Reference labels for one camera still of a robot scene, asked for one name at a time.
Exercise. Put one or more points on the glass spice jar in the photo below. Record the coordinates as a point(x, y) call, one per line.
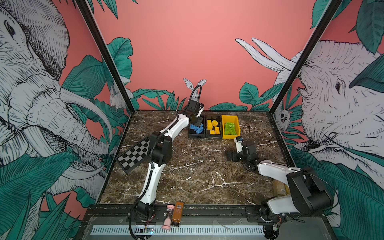
point(280, 189)

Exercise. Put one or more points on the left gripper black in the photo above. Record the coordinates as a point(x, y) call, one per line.
point(199, 122)

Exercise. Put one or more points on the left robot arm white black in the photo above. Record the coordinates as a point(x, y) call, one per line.
point(160, 153)

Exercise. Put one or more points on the green lego brick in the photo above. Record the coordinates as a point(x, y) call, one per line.
point(230, 131)
point(229, 124)

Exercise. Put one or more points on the brown bottle on rail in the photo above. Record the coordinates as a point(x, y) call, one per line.
point(177, 214)

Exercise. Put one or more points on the pink bottle on rail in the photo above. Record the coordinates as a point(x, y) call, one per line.
point(168, 214)

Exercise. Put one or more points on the black bin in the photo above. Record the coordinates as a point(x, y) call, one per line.
point(190, 135)
point(218, 119)

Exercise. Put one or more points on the black front rail frame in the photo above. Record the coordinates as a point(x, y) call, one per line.
point(284, 227)

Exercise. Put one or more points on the white vent strip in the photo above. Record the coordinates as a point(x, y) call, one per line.
point(153, 230)

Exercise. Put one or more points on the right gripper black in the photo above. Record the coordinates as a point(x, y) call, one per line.
point(235, 159)

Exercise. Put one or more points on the yellow storage bin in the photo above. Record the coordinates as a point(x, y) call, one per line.
point(232, 119)

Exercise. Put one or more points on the blue lego brick angled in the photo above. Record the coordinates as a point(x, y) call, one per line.
point(197, 129)

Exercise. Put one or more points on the checkerboard calibration board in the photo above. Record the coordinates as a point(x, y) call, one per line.
point(134, 156)

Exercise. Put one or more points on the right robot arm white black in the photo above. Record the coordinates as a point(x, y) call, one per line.
point(308, 193)

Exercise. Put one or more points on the yellow lego brick long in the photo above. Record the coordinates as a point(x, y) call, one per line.
point(209, 125)

